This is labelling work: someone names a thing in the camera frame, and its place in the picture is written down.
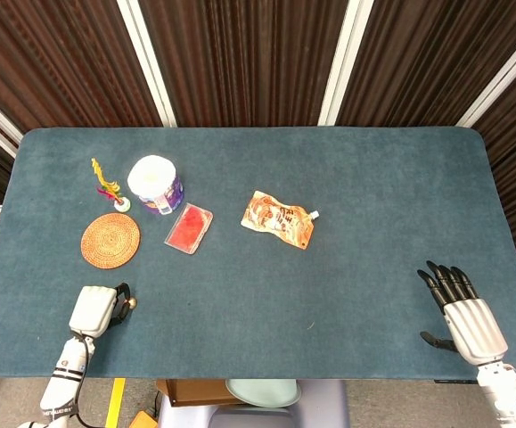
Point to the pale green round plate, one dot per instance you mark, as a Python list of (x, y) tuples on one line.
[(263, 392)]

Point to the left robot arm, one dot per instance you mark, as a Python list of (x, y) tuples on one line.
[(63, 379)]

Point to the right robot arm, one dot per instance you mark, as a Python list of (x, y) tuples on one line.
[(507, 392)]

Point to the orange spouted snack pouch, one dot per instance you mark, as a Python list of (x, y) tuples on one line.
[(277, 219)]

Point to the round woven rattan coaster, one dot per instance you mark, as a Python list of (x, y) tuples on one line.
[(111, 241)]

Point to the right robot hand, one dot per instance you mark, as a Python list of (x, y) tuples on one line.
[(471, 322)]

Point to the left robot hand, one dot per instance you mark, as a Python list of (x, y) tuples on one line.
[(92, 310)]

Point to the clear box with red contents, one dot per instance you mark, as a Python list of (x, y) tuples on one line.
[(189, 228)]

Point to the white purple lidded canister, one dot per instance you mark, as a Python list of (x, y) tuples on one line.
[(156, 184)]

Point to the colourful feather shuttlecock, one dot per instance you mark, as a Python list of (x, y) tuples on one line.
[(108, 186)]

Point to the orange object on floor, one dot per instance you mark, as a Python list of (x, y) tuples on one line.
[(143, 420)]

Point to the brown cardboard box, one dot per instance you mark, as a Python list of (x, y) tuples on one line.
[(195, 392)]

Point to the yellow floor tape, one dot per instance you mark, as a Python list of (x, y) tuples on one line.
[(116, 402)]

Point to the blue table mat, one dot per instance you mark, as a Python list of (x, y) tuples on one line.
[(257, 249)]

